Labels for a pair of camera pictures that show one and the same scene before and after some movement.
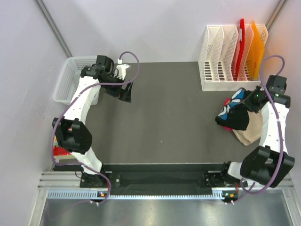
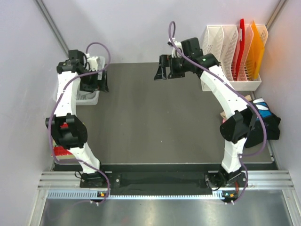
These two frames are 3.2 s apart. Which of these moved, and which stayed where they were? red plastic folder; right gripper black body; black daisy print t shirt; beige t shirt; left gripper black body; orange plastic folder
Moved: black daisy print t shirt; left gripper black body; right gripper black body; beige t shirt
Stayed: orange plastic folder; red plastic folder
